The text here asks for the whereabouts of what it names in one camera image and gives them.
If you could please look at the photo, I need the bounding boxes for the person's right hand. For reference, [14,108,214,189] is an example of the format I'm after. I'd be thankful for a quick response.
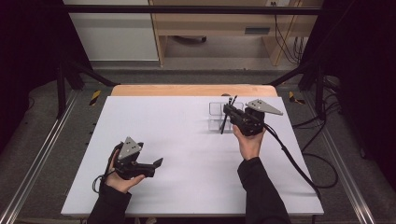
[232,124,266,161]

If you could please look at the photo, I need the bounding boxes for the aluminium floor rail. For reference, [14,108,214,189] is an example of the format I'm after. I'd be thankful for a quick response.
[303,92,377,224]
[0,90,78,224]

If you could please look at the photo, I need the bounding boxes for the dark rectangular desk label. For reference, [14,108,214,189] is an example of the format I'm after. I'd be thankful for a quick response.
[245,27,271,35]

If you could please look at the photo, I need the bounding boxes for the black horizontal frame bar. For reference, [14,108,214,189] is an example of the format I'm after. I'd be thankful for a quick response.
[59,4,325,16]

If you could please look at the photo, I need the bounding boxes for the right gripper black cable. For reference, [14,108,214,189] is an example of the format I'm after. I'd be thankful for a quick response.
[263,122,321,200]

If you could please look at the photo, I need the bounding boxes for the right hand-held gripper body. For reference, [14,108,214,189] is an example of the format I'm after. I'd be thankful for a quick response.
[236,98,284,137]

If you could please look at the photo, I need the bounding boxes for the white table mat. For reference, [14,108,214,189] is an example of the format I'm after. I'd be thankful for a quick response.
[60,95,325,217]

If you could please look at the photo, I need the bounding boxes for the white cabinet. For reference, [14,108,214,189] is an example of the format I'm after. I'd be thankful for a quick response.
[63,0,160,62]

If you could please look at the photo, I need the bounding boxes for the black floor cables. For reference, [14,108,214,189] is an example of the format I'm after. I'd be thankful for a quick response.
[292,77,344,190]

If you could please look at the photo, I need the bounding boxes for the clear acrylic organizer box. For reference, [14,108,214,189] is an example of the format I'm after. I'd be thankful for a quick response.
[208,101,246,133]

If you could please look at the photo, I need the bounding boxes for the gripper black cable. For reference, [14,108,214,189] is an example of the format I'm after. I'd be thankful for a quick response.
[263,122,321,200]
[92,143,124,194]

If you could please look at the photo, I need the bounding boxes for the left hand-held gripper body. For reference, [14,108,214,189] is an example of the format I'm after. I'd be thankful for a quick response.
[111,136,145,181]

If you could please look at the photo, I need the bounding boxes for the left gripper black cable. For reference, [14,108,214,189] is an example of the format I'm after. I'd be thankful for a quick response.
[92,143,124,194]

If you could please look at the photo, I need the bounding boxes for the hanging desk cables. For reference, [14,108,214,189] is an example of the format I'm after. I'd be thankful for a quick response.
[273,2,307,65]

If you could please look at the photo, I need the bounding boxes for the black metal stand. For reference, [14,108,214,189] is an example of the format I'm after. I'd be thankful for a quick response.
[55,59,120,119]
[269,59,328,120]

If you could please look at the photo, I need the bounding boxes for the beige wooden desk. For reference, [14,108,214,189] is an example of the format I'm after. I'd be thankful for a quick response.
[148,0,325,68]

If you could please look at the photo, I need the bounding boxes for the person's left hand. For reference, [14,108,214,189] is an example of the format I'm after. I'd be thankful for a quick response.
[104,150,147,194]

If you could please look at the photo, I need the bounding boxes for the dark curtain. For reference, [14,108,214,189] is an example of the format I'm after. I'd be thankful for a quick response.
[0,0,94,150]
[298,0,396,188]

